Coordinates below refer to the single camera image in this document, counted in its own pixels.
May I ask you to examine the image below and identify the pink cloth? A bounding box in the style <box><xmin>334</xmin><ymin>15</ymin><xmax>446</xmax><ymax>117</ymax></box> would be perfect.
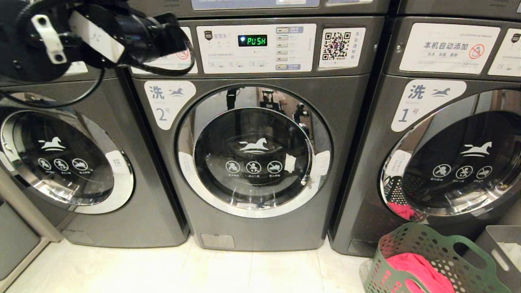
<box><xmin>384</xmin><ymin>252</ymin><xmax>456</xmax><ymax>293</ymax></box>

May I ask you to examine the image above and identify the round chrome washer door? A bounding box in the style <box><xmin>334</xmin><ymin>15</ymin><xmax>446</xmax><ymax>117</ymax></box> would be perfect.
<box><xmin>0</xmin><ymin>93</ymin><xmax>135</xmax><ymax>215</ymax></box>
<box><xmin>176</xmin><ymin>84</ymin><xmax>334</xmax><ymax>219</ymax></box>
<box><xmin>379</xmin><ymin>89</ymin><xmax>521</xmax><ymax>224</ymax></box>

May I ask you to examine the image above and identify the grey stacked dryer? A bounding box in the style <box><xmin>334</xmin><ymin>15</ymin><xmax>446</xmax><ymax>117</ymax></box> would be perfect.
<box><xmin>390</xmin><ymin>0</ymin><xmax>521</xmax><ymax>22</ymax></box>

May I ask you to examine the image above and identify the white cloth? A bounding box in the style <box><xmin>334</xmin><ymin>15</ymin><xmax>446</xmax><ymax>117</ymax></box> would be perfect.
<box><xmin>497</xmin><ymin>242</ymin><xmax>521</xmax><ymax>262</ymax></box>

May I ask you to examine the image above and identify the green perforated laundry basket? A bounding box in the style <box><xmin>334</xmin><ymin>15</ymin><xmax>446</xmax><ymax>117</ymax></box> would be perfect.
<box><xmin>359</xmin><ymin>222</ymin><xmax>514</xmax><ymax>293</ymax></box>

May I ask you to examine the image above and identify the grey plastic bin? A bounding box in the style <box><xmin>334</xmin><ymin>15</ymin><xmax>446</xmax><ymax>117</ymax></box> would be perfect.
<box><xmin>463</xmin><ymin>225</ymin><xmax>521</xmax><ymax>293</ymax></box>

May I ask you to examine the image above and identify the black cable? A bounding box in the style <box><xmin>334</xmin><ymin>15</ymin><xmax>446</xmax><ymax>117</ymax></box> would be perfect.
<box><xmin>129</xmin><ymin>24</ymin><xmax>197</xmax><ymax>77</ymax></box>
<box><xmin>0</xmin><ymin>67</ymin><xmax>105</xmax><ymax>109</ymax></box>

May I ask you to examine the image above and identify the grey cabinet panel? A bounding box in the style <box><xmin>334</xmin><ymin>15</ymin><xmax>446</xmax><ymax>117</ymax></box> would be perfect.
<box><xmin>0</xmin><ymin>199</ymin><xmax>42</xmax><ymax>281</ymax></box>

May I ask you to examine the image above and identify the grey front-load washing machine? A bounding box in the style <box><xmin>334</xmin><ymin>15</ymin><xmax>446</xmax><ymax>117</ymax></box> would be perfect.
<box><xmin>130</xmin><ymin>16</ymin><xmax>385</xmax><ymax>251</ymax></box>
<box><xmin>0</xmin><ymin>61</ymin><xmax>190</xmax><ymax>248</ymax></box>
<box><xmin>328</xmin><ymin>15</ymin><xmax>521</xmax><ymax>258</ymax></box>

